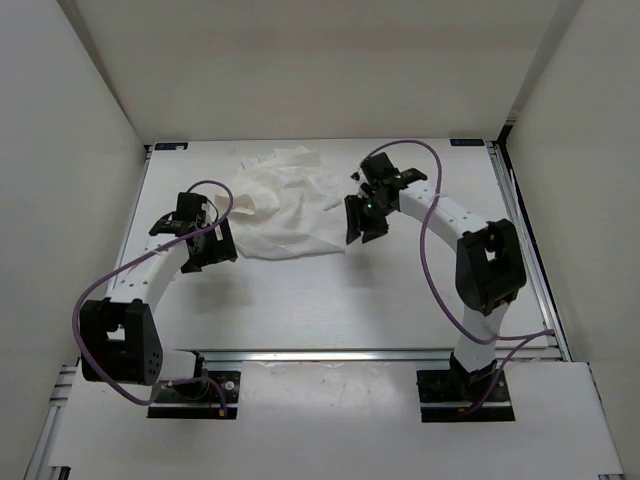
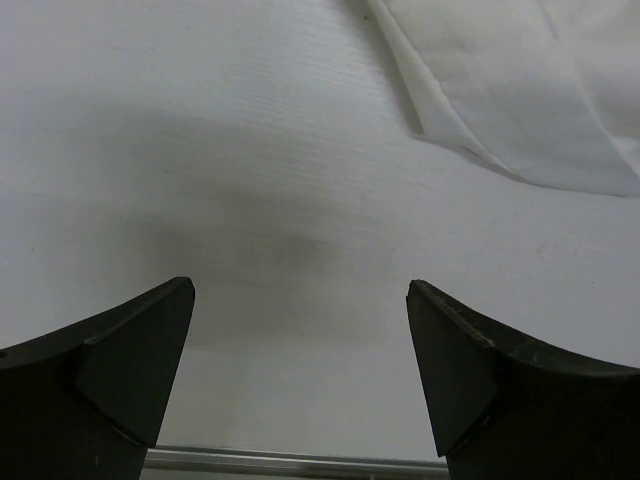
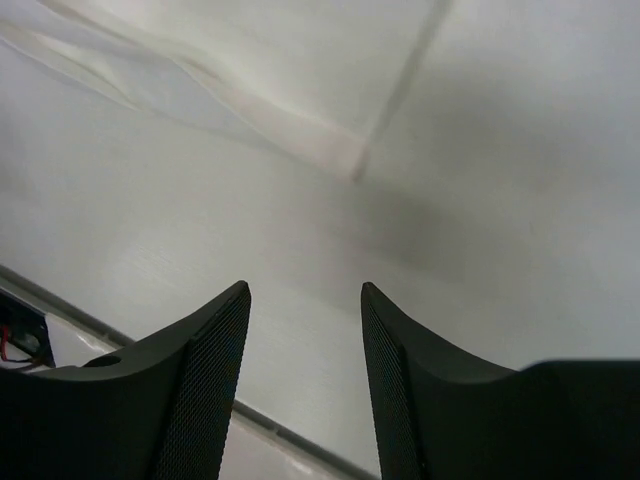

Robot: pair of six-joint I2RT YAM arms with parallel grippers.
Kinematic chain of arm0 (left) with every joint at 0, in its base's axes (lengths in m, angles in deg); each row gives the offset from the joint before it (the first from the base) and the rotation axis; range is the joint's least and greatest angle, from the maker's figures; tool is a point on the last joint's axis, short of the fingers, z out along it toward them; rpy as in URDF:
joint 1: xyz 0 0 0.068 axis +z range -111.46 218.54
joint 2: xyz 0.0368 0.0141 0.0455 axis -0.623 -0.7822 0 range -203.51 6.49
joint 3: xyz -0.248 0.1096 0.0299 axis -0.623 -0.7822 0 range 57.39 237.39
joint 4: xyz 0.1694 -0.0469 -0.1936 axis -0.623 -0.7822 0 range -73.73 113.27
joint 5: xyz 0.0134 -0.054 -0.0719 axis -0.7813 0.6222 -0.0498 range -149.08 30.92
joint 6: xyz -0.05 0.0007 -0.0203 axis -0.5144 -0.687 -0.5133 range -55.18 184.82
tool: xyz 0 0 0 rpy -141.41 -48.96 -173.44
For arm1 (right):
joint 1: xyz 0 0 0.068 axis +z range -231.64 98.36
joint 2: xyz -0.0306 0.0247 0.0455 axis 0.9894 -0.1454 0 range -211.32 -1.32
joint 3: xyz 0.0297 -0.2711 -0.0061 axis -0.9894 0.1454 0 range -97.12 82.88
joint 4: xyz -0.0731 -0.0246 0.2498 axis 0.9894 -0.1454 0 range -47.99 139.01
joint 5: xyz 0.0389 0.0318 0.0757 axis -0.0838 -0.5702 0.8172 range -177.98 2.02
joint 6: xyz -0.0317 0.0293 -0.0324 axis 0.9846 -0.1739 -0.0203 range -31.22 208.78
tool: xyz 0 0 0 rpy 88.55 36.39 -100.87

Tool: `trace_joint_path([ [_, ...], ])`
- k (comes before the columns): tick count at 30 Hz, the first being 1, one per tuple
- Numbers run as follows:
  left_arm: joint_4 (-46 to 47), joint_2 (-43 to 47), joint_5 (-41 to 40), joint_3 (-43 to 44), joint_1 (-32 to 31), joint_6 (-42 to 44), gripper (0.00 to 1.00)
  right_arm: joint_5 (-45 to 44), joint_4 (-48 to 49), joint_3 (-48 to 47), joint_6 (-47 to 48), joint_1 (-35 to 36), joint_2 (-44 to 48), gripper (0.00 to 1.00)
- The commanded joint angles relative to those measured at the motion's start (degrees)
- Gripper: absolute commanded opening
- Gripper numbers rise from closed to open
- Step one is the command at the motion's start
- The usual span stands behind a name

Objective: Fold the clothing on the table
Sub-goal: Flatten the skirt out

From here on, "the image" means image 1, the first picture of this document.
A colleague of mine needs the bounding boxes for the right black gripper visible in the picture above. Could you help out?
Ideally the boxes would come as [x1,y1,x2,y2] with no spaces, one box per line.
[343,194,394,245]

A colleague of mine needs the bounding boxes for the white skirt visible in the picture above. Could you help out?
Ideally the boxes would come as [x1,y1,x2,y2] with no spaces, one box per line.
[228,145,346,260]

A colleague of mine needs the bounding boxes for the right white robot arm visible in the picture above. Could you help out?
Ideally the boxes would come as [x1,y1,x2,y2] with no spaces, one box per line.
[345,169,526,400]

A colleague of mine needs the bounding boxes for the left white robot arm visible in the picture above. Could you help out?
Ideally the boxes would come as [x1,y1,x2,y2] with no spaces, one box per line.
[72,219,238,400]

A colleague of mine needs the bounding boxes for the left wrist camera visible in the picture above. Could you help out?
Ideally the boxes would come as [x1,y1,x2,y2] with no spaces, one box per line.
[172,192,209,225]

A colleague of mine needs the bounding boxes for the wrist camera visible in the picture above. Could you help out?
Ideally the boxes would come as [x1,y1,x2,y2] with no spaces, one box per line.
[172,192,209,225]
[360,152,398,184]

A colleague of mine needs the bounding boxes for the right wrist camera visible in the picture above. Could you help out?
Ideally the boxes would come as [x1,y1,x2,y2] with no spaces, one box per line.
[360,152,398,184]

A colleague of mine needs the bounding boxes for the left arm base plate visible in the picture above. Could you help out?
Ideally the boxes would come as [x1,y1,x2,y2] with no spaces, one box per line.
[147,370,241,420]

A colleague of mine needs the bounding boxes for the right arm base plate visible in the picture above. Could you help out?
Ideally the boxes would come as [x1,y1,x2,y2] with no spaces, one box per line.
[416,370,515,423]

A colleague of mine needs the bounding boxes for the aluminium frame rail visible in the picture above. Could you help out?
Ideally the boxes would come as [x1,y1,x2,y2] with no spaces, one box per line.
[197,348,571,366]

